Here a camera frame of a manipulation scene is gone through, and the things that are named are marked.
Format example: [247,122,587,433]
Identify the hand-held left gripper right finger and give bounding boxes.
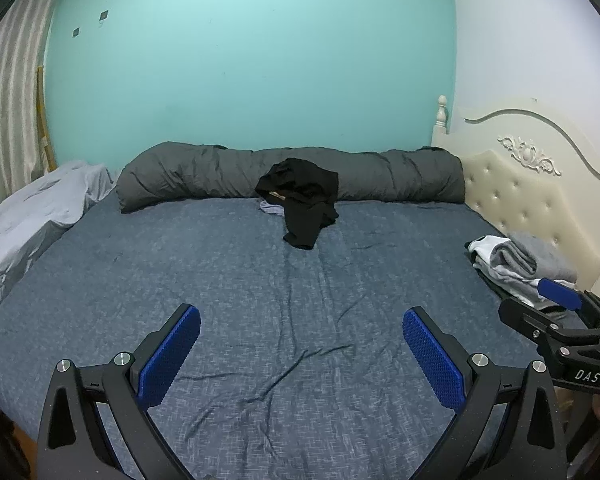
[402,307,568,480]

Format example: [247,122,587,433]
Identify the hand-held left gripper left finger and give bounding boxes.
[36,304,202,480]

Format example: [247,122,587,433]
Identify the bed with blue patterned sheet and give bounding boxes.
[0,195,581,480]

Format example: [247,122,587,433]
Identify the dark grey folded garment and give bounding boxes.
[490,232,580,283]

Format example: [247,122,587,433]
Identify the striped beige curtain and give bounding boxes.
[0,0,56,246]

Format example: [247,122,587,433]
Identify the dark grey rolled duvet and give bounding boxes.
[116,141,467,213]

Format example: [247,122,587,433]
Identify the light grey blanket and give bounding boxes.
[0,161,118,333]

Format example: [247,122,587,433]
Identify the black pants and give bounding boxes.
[255,157,340,251]

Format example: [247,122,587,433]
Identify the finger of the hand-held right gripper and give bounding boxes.
[537,277,600,328]
[498,299,600,346]

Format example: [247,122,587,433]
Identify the cream tufted headboard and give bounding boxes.
[431,95,600,311]

